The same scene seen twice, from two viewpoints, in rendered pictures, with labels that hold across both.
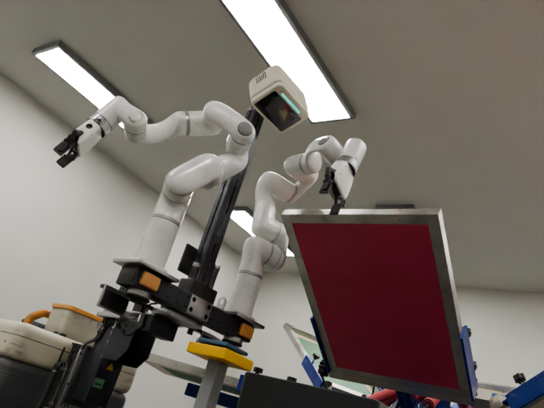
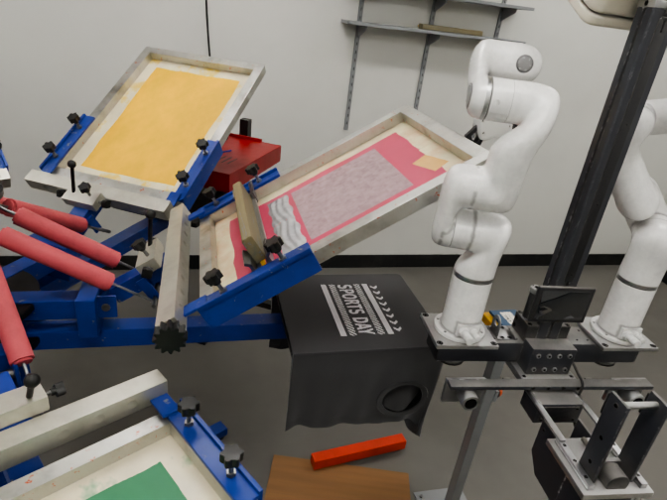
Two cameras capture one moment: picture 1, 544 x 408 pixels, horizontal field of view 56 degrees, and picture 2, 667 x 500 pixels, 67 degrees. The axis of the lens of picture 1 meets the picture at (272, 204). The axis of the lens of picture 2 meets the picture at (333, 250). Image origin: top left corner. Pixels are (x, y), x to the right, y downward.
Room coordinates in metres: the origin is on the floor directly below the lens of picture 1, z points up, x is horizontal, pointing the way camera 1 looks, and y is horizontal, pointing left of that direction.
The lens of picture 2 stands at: (2.94, 0.34, 1.83)
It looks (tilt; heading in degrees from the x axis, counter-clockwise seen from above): 26 degrees down; 215
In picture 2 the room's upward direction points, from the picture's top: 7 degrees clockwise
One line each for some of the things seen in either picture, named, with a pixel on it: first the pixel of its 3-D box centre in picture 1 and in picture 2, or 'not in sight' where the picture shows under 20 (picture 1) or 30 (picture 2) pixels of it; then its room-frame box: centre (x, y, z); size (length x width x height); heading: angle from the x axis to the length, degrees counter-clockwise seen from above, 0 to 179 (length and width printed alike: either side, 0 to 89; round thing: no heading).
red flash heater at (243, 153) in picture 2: not in sight; (215, 158); (1.29, -1.61, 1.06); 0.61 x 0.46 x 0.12; 22
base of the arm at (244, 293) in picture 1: (240, 296); (467, 306); (1.88, 0.01, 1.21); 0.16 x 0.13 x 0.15; 46
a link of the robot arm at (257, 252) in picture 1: (257, 258); (476, 243); (1.87, -0.01, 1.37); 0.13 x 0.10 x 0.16; 121
